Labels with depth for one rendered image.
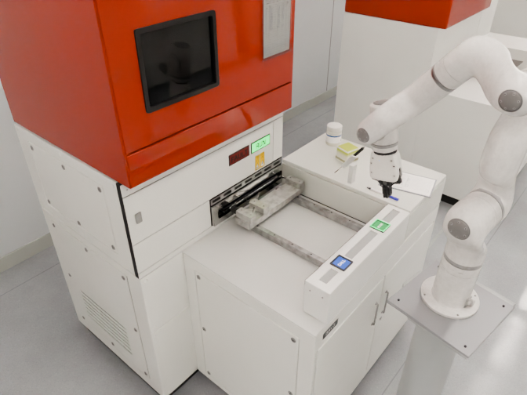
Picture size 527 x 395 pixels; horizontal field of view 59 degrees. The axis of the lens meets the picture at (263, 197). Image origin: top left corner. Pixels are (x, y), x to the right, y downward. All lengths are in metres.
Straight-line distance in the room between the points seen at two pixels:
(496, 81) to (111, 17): 0.94
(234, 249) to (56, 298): 1.45
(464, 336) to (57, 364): 1.92
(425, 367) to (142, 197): 1.17
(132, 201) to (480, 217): 1.04
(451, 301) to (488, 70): 0.75
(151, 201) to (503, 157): 1.07
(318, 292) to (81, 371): 1.47
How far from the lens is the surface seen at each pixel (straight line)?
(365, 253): 1.62
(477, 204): 1.43
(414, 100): 1.43
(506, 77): 1.24
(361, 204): 1.95
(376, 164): 1.60
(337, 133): 2.20
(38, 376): 2.67
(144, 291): 1.80
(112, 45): 1.31
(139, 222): 1.61
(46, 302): 3.01
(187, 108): 1.52
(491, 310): 1.75
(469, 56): 1.32
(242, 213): 1.85
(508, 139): 1.34
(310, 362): 1.64
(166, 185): 1.63
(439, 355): 1.83
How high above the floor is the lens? 2.01
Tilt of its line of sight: 34 degrees down
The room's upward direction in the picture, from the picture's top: straight up
